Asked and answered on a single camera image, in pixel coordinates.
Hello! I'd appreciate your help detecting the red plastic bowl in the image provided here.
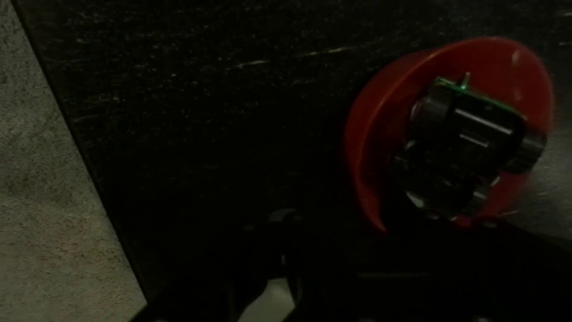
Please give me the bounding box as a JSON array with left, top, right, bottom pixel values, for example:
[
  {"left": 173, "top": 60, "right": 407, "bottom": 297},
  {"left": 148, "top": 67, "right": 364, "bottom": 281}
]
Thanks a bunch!
[{"left": 343, "top": 36, "right": 554, "bottom": 231}]

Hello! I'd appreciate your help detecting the black toy car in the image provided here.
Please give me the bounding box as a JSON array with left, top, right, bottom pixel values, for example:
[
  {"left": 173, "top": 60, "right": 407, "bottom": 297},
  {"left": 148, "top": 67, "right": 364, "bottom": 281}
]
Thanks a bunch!
[{"left": 388, "top": 76, "right": 547, "bottom": 219}]

